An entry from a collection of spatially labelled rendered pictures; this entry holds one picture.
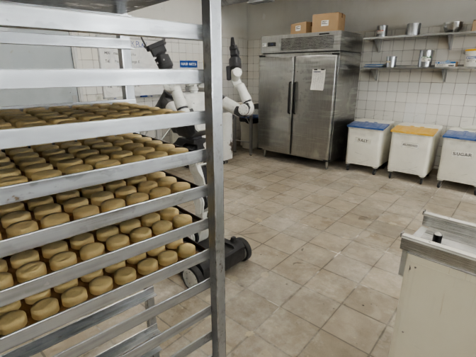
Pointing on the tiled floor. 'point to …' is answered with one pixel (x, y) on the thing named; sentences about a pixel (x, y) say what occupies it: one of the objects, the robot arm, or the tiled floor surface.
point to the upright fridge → (320, 129)
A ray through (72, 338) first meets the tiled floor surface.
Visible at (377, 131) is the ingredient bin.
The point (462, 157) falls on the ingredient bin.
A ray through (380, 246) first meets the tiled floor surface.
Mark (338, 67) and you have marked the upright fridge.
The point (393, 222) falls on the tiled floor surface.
